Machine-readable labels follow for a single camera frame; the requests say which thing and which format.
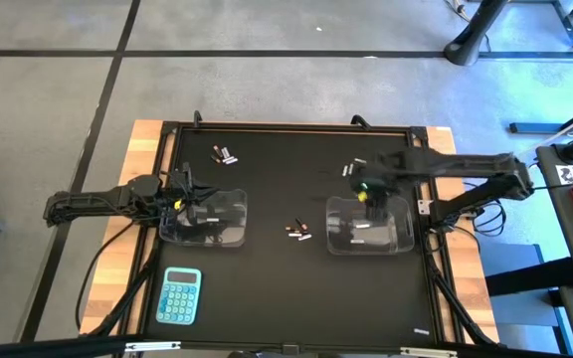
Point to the white corner bracket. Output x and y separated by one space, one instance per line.
424 206

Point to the black frame beam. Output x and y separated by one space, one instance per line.
43 348

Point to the dark metal floor frame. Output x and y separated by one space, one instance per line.
540 127

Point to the silver metal bracket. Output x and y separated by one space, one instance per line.
428 352
152 346

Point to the grey side table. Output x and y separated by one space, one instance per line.
565 233

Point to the teal calculator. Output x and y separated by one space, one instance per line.
178 297

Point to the clear plastic bin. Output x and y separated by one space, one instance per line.
401 238
232 233

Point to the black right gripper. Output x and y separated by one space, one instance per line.
373 184

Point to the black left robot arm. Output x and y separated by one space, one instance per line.
92 201

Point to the black table mat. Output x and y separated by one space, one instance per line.
266 298

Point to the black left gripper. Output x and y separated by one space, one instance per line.
174 196

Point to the white battery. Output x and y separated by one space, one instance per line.
362 226
225 152
230 160
295 234
359 161
357 241
305 237

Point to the black stand base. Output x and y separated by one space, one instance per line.
470 45

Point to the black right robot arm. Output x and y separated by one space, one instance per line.
465 166

